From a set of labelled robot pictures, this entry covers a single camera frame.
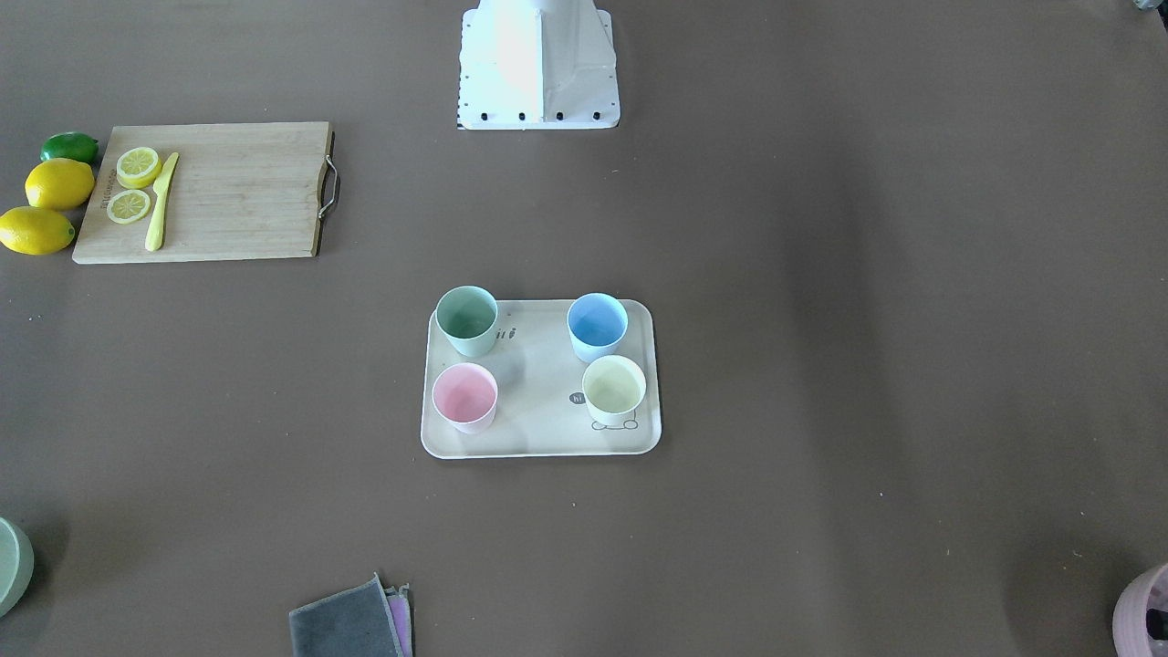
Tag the green lime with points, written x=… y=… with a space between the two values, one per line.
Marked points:
x=72 y=145

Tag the whole yellow lemon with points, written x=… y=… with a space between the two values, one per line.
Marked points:
x=31 y=230
x=59 y=184

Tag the purple cloth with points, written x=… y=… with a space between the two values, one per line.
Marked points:
x=399 y=601

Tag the lower lemon slice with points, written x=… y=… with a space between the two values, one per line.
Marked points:
x=128 y=206

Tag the beige rabbit tray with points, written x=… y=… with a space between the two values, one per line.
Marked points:
x=541 y=410

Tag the pink bowl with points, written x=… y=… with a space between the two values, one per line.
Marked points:
x=1138 y=620

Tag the lower whole yellow lemon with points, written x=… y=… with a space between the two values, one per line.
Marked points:
x=31 y=230

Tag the upper lemon slice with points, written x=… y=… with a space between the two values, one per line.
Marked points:
x=137 y=168

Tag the lemon slice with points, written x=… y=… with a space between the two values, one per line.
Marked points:
x=128 y=206
x=137 y=168

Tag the pink plastic cup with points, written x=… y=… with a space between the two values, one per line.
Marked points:
x=466 y=396

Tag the upper whole yellow lemon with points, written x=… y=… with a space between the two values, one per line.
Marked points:
x=59 y=184

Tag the cream plastic cup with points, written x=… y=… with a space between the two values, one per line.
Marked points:
x=613 y=387

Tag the green bowl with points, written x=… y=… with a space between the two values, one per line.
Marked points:
x=17 y=564

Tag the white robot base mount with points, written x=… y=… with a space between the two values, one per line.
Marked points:
x=537 y=65

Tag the green plastic cup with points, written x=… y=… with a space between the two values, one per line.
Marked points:
x=468 y=317

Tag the wooden cutting board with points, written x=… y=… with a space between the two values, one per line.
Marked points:
x=240 y=191

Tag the yellow plastic knife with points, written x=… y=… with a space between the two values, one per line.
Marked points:
x=161 y=187

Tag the light blue plastic cup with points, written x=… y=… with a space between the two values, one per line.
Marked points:
x=597 y=323

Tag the grey folded cloth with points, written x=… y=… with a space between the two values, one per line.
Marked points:
x=355 y=622

